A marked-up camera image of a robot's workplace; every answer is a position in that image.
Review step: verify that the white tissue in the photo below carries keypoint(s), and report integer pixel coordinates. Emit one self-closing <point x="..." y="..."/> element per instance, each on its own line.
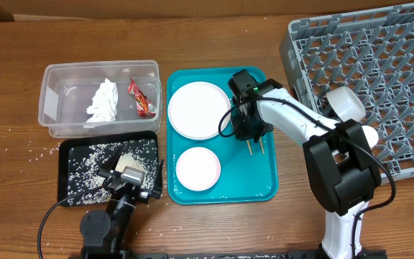
<point x="104" y="103"/>

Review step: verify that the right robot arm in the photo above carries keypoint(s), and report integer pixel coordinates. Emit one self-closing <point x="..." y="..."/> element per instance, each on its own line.
<point x="341" y="169"/>

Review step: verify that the large white round plate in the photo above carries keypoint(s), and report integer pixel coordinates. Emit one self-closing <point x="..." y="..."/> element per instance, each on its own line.
<point x="195" y="110"/>

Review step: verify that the grey bowl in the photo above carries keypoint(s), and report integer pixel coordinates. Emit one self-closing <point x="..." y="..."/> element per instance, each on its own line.
<point x="346" y="104"/>

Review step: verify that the clear plastic waste bin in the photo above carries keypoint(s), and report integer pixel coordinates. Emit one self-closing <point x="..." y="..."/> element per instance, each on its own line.
<point x="68" y="89"/>

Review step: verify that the pile of rice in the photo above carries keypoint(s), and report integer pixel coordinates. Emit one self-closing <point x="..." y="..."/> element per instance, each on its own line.
<point x="84" y="162"/>

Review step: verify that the white cup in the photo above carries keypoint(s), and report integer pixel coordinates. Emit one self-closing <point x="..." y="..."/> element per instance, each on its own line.
<point x="371" y="135"/>

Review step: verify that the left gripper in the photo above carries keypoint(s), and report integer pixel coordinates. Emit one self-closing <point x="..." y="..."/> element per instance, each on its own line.
<point x="109" y="165"/>

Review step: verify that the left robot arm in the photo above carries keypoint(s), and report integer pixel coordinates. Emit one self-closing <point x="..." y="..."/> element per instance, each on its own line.
<point x="103" y="231"/>

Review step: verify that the teal plastic serving tray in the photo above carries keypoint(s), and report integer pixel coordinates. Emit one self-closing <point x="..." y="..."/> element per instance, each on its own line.
<point x="244" y="177"/>

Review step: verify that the red snack wrapper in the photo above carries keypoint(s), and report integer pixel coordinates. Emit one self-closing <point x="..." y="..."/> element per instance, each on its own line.
<point x="145" y="108"/>

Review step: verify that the wooden chopstick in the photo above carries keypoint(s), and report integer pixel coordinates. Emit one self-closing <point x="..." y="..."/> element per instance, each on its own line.
<point x="261" y="146"/>
<point x="249" y="147"/>

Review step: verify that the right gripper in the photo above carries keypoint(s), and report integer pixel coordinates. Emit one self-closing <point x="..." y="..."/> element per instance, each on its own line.
<point x="243" y="133"/>

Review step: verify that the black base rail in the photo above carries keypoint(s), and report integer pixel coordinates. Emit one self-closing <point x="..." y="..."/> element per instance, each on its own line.
<point x="293" y="254"/>

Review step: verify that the grey plastic dish rack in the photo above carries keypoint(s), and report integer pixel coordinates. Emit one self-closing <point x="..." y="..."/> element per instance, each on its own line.
<point x="372" y="53"/>

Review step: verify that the black plastic tray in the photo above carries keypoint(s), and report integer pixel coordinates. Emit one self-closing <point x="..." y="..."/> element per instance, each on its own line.
<point x="102" y="195"/>

